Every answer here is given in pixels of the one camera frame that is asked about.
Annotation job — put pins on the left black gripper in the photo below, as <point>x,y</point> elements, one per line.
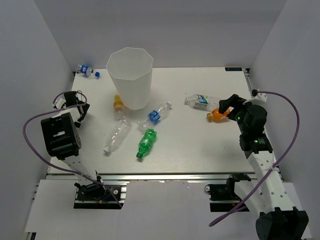
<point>85,107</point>

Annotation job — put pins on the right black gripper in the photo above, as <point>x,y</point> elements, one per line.
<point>233,100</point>

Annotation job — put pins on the orange plastic bottle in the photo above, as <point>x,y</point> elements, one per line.
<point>215,116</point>

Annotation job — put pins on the clear bottle green-blue label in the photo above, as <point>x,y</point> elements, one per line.
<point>202,102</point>

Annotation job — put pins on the small blue label bottle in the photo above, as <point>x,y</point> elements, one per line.
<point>87,71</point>

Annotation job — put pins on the clear bottle orange cap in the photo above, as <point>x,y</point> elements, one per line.
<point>119,110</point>

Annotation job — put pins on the long clear plastic bottle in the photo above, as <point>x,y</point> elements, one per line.
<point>118,135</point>

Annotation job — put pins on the clear bottle blue label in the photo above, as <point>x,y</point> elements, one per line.
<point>155,117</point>

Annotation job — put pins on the green plastic bottle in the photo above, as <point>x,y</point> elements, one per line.
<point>146,143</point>

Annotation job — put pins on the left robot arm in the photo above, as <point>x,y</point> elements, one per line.
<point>61,137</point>

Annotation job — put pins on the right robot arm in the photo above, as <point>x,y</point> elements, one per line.
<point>277,217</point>

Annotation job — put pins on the white octagonal plastic bin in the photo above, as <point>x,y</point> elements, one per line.
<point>131,72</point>

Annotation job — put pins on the blue sticker right corner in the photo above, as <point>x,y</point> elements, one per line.
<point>233,69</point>

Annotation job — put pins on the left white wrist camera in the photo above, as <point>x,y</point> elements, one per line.
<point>59,103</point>

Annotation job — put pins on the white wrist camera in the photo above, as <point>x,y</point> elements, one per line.
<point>59,103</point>
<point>257,98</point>

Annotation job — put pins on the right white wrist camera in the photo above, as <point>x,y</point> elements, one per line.
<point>257,98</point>

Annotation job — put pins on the aluminium front rail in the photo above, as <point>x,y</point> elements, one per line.
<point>151,177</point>

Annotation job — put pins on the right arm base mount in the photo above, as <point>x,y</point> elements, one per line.
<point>222,196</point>

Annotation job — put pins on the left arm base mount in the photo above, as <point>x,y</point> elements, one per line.
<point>97,197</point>

